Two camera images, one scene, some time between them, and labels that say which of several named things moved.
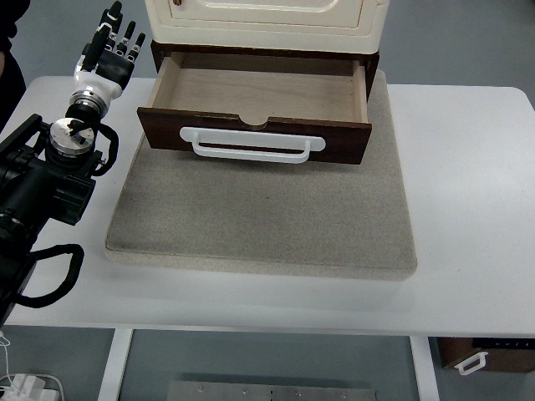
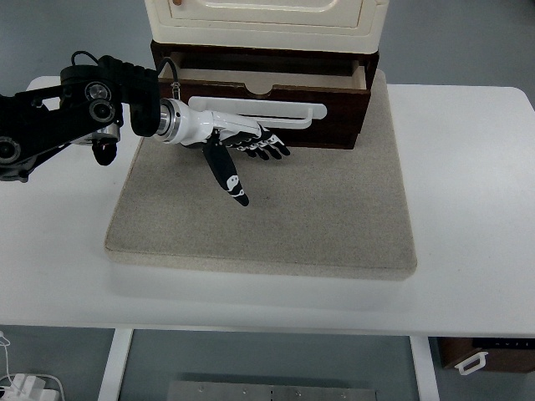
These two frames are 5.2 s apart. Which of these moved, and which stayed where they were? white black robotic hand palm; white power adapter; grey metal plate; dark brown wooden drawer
Moved: white black robotic hand palm; dark brown wooden drawer
Stayed: white power adapter; grey metal plate
